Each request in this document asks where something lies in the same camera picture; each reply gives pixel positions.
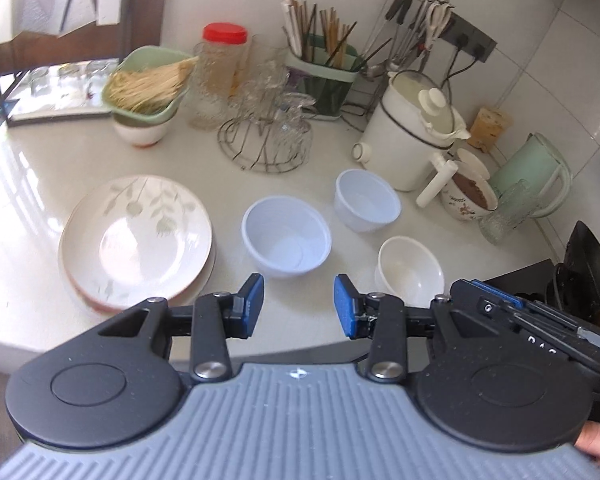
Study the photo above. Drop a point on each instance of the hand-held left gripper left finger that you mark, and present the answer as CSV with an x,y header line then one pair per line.
x,y
254,305

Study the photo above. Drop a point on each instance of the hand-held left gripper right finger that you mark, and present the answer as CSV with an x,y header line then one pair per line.
x,y
344,305

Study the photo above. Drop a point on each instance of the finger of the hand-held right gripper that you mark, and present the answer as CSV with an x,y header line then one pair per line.
x,y
480,295

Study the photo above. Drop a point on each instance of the white plastic bowl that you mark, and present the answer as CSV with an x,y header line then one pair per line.
x,y
367,200
285,240

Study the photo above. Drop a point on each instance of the white ceramic bowl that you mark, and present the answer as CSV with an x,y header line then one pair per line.
x,y
407,267

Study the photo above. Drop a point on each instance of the leaf pattern ceramic plate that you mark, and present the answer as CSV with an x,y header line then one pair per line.
x,y
130,250

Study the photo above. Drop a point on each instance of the rose pattern ceramic plate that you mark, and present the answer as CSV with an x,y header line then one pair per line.
x,y
92,307

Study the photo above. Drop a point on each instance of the drinking glass by kettle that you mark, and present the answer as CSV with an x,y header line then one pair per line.
x,y
502,220

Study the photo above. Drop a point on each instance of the floral ceramic pot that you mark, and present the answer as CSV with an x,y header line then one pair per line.
x,y
460,205

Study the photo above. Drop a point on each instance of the black wok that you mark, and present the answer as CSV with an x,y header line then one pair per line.
x,y
587,265

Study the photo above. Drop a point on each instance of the green electric kettle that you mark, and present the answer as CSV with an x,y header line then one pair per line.
x,y
525,170

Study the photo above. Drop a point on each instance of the tan sponge block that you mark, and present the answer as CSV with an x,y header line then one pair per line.
x,y
490,127

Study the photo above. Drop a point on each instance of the white electric cooker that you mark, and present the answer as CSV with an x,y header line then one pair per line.
x,y
395,145

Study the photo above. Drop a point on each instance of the clear glass cup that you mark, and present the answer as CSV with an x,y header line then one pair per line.
x,y
295,130

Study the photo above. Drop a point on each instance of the white bowl with brown foot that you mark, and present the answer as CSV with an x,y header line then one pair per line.
x,y
142,132

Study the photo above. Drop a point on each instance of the green chopstick holder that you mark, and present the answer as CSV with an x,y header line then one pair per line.
x,y
325,90

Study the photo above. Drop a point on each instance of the red lid glass jar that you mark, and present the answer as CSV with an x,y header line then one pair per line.
x,y
220,75

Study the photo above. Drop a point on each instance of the dried noodles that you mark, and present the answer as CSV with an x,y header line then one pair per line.
x,y
145,87

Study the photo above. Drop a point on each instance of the black power strip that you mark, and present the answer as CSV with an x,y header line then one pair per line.
x,y
472,40

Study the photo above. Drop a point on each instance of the green plastic basket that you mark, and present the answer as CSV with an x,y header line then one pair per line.
x,y
145,57

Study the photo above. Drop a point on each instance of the hanging kitchen utensils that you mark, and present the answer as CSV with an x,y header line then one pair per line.
x,y
405,25

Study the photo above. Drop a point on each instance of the clear drinking glass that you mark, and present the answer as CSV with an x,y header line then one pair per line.
x,y
39,82
69,77
97,72

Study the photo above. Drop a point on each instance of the white drip tray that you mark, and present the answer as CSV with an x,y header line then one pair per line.
x,y
55,107

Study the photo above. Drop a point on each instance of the dark metal dish rack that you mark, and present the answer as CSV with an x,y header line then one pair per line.
x,y
150,10

